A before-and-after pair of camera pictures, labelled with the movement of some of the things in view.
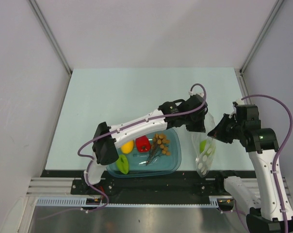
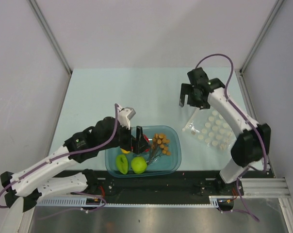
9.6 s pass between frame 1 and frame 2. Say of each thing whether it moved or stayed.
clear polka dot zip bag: moved
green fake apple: moved
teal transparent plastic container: stayed
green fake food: stayed
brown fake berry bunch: stayed
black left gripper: moved
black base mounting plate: stayed
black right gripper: moved
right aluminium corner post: stayed
